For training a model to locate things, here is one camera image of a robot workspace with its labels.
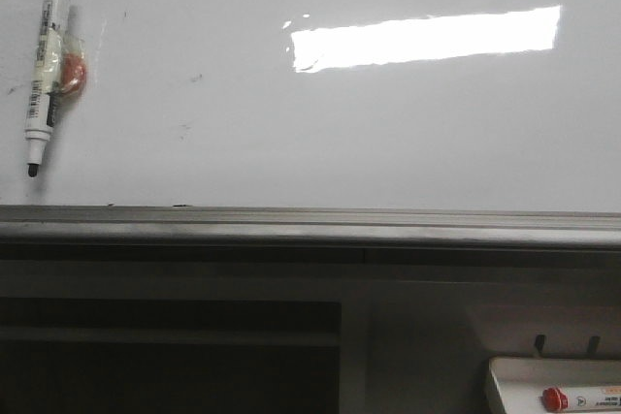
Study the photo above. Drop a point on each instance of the white black whiteboard marker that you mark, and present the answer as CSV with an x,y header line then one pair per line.
x,y
59,74

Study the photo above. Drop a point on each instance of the white whiteboard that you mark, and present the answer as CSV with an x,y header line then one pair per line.
x,y
373,121

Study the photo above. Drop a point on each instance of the white marker tray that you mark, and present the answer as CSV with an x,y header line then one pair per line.
x,y
515,384

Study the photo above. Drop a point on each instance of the dark grey cabinet panel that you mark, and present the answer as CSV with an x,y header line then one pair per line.
x,y
160,356

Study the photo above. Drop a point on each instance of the red capped white marker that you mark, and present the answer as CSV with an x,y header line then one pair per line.
x,y
581,399

